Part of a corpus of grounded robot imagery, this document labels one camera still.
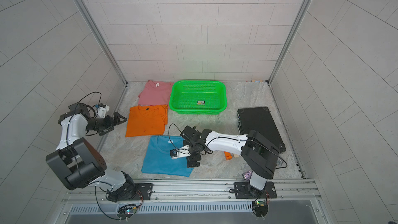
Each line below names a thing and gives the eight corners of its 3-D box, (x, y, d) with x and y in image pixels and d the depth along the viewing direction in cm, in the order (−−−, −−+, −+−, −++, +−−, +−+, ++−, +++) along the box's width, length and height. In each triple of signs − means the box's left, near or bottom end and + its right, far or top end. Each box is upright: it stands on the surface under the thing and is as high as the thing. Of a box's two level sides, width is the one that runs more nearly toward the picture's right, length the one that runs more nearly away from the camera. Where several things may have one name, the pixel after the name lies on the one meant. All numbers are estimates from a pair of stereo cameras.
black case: (242, 153, 85) (244, 149, 81) (236, 111, 102) (237, 106, 98) (282, 153, 85) (286, 149, 81) (269, 112, 103) (272, 107, 98)
